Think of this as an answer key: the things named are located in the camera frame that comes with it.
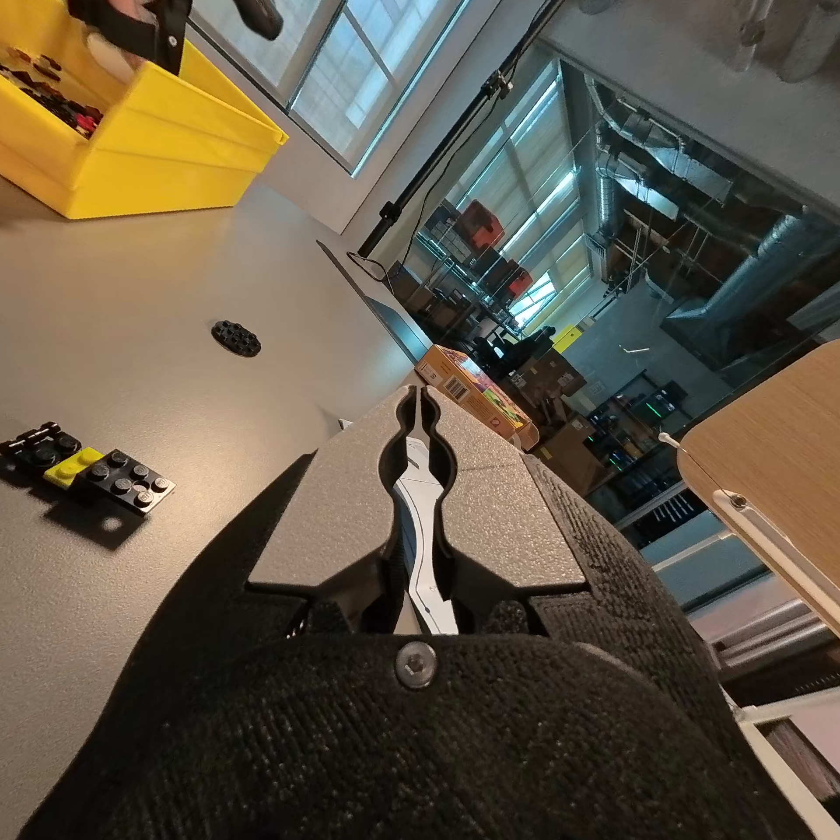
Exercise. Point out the pile of small lego pieces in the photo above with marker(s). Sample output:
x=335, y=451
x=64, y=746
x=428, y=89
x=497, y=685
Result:
x=59, y=105

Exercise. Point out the silver ventilation duct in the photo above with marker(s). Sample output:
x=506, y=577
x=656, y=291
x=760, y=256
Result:
x=741, y=282

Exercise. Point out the metal shelf rack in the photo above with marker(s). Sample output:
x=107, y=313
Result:
x=459, y=289

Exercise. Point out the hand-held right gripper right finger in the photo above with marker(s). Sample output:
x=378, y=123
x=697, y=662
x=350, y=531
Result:
x=512, y=525

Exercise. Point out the dark equipment rack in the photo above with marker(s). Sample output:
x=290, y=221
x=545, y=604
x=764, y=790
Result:
x=636, y=420

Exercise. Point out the small yellow lego brick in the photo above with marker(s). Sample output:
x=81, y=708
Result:
x=72, y=467

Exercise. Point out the black lego assembly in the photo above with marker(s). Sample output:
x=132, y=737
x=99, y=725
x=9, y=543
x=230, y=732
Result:
x=124, y=482

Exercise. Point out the small yellow cabinet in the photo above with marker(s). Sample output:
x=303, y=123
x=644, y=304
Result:
x=569, y=338

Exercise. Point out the open instruction booklet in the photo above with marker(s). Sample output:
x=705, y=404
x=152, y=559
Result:
x=420, y=518

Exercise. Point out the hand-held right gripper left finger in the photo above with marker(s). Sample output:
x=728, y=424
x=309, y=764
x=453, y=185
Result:
x=328, y=525

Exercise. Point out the orange storage case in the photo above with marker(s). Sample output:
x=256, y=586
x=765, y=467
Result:
x=479, y=224
x=518, y=281

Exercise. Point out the round black lego piece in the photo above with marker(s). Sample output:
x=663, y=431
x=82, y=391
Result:
x=236, y=338

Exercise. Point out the yellow plastic bin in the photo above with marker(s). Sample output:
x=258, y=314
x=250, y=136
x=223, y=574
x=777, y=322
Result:
x=164, y=164

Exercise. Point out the black office chair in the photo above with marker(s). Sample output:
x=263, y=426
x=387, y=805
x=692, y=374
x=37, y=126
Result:
x=515, y=351

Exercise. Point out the brown cardboard boxes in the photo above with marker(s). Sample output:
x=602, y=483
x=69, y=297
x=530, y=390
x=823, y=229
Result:
x=564, y=446

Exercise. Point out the orange lego box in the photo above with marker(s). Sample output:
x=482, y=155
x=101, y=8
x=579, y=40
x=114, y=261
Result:
x=472, y=394

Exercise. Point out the large paned window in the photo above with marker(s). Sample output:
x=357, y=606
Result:
x=341, y=79
x=525, y=184

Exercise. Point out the small black lego piece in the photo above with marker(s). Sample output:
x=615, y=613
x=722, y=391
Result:
x=39, y=449

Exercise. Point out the black light stand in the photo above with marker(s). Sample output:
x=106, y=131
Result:
x=390, y=213

